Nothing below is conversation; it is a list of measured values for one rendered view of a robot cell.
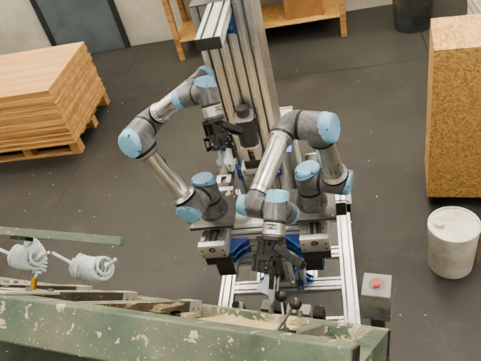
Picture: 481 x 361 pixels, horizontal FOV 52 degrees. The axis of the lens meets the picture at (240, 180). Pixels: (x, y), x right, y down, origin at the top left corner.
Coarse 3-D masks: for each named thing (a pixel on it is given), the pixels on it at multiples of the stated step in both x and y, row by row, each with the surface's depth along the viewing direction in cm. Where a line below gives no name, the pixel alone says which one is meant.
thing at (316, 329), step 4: (308, 324) 193; (312, 324) 195; (316, 324) 197; (320, 324) 199; (324, 324) 202; (296, 328) 173; (300, 328) 174; (304, 328) 176; (308, 328) 178; (312, 328) 179; (316, 328) 186; (320, 328) 193; (324, 328) 202; (296, 332) 159; (300, 332) 160; (304, 332) 166; (308, 332) 173; (312, 332) 179; (316, 332) 186; (320, 332) 194; (316, 336) 187
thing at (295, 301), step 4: (292, 300) 139; (296, 300) 139; (300, 300) 140; (292, 304) 139; (296, 304) 139; (300, 304) 139; (292, 308) 140; (296, 308) 139; (288, 312) 140; (288, 316) 140; (284, 320) 140; (280, 324) 140; (276, 328) 141; (280, 328) 140
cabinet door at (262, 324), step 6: (204, 318) 196; (210, 318) 199; (216, 318) 202; (222, 318) 205; (228, 318) 209; (234, 318) 211; (240, 318) 214; (240, 324) 189; (246, 324) 192; (252, 324) 194; (258, 324) 197; (264, 324) 199; (270, 324) 202; (276, 324) 204; (288, 324) 208
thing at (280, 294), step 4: (276, 292) 154; (280, 292) 153; (284, 292) 154; (276, 296) 153; (280, 296) 153; (284, 296) 153; (276, 300) 154; (280, 300) 153; (284, 300) 153; (284, 312) 153; (284, 316) 152; (284, 324) 152; (284, 328) 151; (288, 328) 152
